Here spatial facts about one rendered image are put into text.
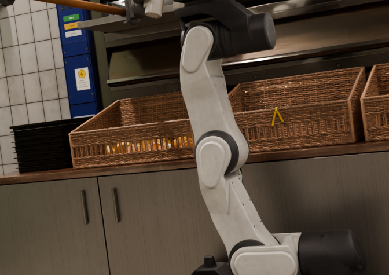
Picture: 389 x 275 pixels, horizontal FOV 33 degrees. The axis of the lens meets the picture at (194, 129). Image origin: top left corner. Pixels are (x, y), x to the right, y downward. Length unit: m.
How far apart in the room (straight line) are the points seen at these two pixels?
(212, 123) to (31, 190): 1.06
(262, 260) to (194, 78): 0.58
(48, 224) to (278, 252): 1.16
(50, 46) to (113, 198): 1.07
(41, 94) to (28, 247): 0.88
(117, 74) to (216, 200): 1.30
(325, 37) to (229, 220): 1.10
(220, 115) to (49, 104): 1.54
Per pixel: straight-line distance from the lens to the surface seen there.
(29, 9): 3.48
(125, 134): 2.64
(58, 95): 3.38
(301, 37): 2.89
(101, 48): 3.25
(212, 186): 2.00
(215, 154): 1.99
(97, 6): 2.55
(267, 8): 2.94
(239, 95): 2.91
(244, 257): 2.02
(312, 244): 2.00
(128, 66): 3.17
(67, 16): 3.32
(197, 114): 2.05
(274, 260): 2.00
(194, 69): 2.01
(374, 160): 2.30
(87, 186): 2.69
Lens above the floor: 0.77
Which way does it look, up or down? 2 degrees down
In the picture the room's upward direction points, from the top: 7 degrees counter-clockwise
